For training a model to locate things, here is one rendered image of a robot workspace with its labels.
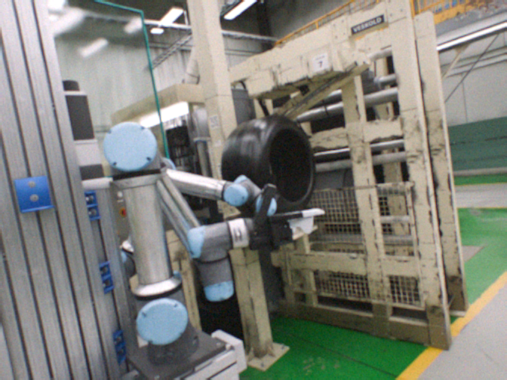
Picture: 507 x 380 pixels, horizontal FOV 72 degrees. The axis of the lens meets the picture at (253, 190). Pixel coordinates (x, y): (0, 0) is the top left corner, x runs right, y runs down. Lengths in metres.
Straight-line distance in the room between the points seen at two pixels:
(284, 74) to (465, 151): 9.18
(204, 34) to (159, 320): 1.72
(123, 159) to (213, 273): 0.35
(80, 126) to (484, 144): 10.28
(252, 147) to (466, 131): 9.54
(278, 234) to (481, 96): 10.19
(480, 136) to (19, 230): 10.50
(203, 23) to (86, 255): 1.55
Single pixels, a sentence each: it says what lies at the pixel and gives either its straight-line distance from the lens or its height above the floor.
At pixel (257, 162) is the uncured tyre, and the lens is 1.70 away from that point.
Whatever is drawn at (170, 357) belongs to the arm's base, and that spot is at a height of 0.74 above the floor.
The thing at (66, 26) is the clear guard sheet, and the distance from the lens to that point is 2.13.
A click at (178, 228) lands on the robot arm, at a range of 1.01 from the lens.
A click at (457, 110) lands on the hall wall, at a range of 11.10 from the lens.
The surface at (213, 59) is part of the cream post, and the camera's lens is 2.18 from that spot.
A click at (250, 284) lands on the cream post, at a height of 0.50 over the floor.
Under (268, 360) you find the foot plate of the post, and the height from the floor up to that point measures 0.01.
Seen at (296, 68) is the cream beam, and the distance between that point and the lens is 2.09.
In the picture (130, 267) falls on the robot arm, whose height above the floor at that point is 0.89.
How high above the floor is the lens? 1.22
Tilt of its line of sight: 4 degrees down
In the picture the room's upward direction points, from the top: 9 degrees counter-clockwise
